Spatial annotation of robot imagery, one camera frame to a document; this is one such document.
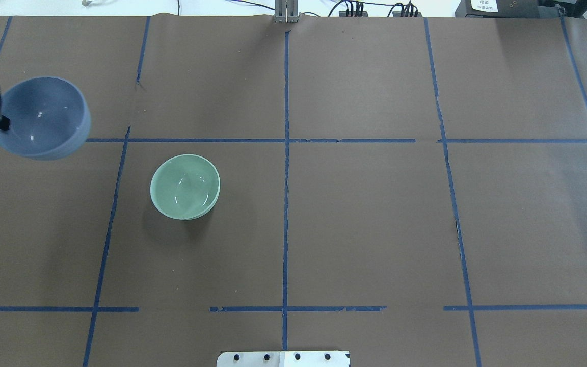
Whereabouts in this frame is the black cable connector block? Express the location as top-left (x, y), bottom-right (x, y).
top-left (332, 1), bottom-right (368, 18)

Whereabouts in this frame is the green bowl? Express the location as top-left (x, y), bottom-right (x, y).
top-left (150, 154), bottom-right (221, 221)

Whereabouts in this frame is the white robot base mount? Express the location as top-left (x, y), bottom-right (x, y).
top-left (216, 350), bottom-right (351, 366)

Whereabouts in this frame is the blue bowl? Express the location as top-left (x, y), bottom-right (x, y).
top-left (0, 76), bottom-right (92, 161)

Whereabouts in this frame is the black device with label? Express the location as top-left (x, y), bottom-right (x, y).
top-left (455, 1), bottom-right (559, 19)

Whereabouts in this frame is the aluminium profile post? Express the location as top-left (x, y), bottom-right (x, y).
top-left (273, 0), bottom-right (300, 23)

